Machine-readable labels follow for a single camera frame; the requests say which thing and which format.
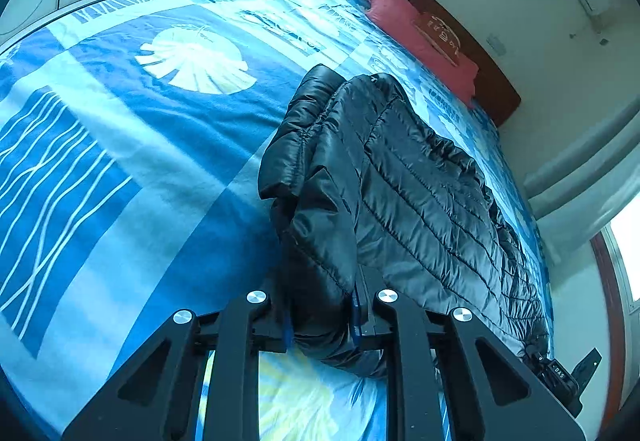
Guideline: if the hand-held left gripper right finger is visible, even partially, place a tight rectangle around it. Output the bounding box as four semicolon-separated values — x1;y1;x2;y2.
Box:
351;268;587;441

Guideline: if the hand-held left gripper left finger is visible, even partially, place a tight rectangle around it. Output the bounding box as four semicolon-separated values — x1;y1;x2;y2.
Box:
61;291;293;441

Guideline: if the black puffer jacket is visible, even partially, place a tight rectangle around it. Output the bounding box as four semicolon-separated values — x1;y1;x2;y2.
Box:
257;64;553;379

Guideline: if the wooden window sill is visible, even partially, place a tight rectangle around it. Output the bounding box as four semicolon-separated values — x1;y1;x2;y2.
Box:
590;233;628;397

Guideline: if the glass window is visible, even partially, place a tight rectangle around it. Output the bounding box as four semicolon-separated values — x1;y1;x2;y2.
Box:
590;208;640;402

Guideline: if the white curtain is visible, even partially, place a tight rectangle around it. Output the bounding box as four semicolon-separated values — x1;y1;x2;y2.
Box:
520;96;640;267

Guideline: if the blue printed bed sheet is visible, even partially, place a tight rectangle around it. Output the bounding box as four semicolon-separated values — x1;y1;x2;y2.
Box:
0;0;553;441

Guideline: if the wooden headboard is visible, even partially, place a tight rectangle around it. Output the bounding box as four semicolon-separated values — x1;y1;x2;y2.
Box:
407;0;522;127

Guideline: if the brown printed cushion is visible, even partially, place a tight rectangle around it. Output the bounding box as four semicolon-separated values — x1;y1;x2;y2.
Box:
412;12;463;68

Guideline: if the red pillow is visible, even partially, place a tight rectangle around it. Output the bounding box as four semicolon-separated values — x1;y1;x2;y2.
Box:
365;0;480;108

